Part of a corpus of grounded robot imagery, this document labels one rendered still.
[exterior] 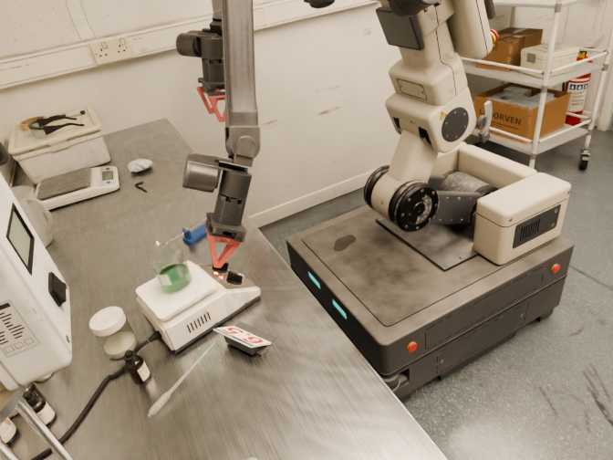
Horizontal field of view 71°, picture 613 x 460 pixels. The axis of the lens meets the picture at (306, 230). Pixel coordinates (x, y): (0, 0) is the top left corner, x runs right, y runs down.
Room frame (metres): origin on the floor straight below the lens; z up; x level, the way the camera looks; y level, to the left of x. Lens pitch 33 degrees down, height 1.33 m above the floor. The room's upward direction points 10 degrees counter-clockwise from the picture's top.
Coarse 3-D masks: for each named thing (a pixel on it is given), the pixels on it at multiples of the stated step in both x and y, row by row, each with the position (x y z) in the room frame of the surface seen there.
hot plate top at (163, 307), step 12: (192, 264) 0.70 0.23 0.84; (192, 276) 0.66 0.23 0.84; (204, 276) 0.65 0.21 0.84; (144, 288) 0.64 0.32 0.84; (156, 288) 0.64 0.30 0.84; (192, 288) 0.62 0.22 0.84; (204, 288) 0.61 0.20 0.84; (216, 288) 0.62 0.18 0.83; (144, 300) 0.61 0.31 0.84; (156, 300) 0.60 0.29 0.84; (168, 300) 0.60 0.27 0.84; (180, 300) 0.59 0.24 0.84; (192, 300) 0.59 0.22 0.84; (156, 312) 0.57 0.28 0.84; (168, 312) 0.57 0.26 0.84
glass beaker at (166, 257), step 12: (168, 240) 0.67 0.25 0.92; (156, 252) 0.66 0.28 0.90; (168, 252) 0.67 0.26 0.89; (180, 252) 0.63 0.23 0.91; (156, 264) 0.61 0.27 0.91; (168, 264) 0.61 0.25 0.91; (180, 264) 0.62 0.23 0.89; (156, 276) 0.62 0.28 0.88; (168, 276) 0.61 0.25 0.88; (180, 276) 0.62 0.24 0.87; (168, 288) 0.61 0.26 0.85; (180, 288) 0.61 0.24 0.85
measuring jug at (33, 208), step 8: (16, 192) 1.10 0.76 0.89; (24, 192) 1.09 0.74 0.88; (32, 192) 1.05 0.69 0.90; (24, 200) 1.01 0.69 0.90; (32, 200) 1.01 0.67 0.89; (24, 208) 1.00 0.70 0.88; (32, 208) 1.02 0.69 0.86; (40, 208) 1.06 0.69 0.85; (32, 216) 1.01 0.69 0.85; (40, 216) 1.03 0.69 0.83; (48, 216) 1.00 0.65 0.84; (32, 224) 1.00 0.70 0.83; (40, 224) 1.02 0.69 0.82; (48, 224) 1.01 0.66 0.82; (40, 232) 1.01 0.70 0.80; (48, 232) 1.01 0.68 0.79; (48, 240) 1.02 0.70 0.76
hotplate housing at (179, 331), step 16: (224, 288) 0.63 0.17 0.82; (240, 288) 0.64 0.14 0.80; (256, 288) 0.66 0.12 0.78; (144, 304) 0.62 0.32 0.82; (192, 304) 0.60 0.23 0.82; (208, 304) 0.60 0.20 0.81; (224, 304) 0.61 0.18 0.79; (240, 304) 0.63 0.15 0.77; (176, 320) 0.56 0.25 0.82; (192, 320) 0.57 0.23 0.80; (208, 320) 0.59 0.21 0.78; (224, 320) 0.61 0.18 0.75; (160, 336) 0.57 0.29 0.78; (176, 336) 0.55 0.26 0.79; (192, 336) 0.57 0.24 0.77; (176, 352) 0.55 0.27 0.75
